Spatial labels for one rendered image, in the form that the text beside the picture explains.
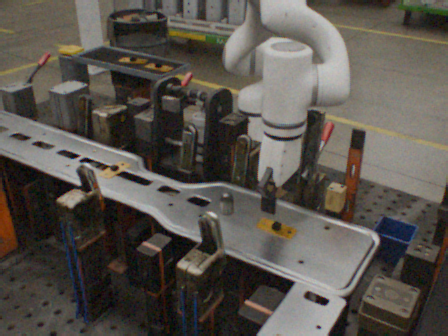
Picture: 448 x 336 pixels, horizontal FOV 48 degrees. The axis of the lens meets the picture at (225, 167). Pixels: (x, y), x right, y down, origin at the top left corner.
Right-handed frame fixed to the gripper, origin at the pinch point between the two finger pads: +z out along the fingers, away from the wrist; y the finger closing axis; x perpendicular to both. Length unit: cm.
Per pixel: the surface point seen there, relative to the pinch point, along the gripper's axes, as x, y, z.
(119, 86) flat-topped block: -71, -30, 0
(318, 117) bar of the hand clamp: 0.8, -15.8, -12.1
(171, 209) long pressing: -23.3, 6.6, 7.9
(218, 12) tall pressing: -266, -388, 73
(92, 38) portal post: -333, -263, 81
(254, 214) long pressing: -6.5, -1.7, 7.9
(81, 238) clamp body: -37.9, 21.0, 12.6
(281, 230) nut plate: 1.4, 0.7, 7.5
